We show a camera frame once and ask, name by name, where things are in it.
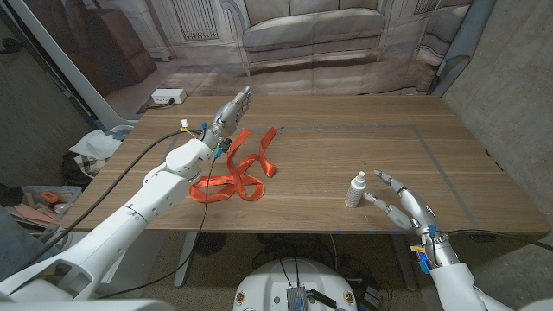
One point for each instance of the dark plaid cloth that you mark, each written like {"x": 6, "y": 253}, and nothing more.
{"x": 82, "y": 168}

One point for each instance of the clear plastic bin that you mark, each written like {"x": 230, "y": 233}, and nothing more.
{"x": 67, "y": 192}

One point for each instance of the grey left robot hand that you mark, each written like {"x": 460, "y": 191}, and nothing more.
{"x": 226, "y": 118}

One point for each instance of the white slanted pole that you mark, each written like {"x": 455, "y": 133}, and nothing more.
{"x": 65, "y": 60}

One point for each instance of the blue-grey rolled backdrop tube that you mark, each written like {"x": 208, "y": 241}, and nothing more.
{"x": 466, "y": 39}

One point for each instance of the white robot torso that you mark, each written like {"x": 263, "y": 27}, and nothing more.
{"x": 268, "y": 285}

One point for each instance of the white crumpled cloth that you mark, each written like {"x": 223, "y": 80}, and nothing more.
{"x": 97, "y": 144}

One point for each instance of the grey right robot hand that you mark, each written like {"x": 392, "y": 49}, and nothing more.
{"x": 415, "y": 211}

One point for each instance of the orange tool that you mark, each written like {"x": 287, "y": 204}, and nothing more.
{"x": 49, "y": 197}

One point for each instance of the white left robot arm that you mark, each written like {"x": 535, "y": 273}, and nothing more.
{"x": 129, "y": 224}

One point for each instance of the person in blue jeans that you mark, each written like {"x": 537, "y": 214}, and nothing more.
{"x": 13, "y": 242}

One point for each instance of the white power strip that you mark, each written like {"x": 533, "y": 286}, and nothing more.
{"x": 168, "y": 95}

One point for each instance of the orange satin ribbon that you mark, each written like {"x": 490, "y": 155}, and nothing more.
{"x": 235, "y": 181}

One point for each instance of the small white spray bottle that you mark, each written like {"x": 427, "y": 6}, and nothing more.
{"x": 355, "y": 192}

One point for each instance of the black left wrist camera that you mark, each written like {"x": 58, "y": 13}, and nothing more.
{"x": 223, "y": 144}

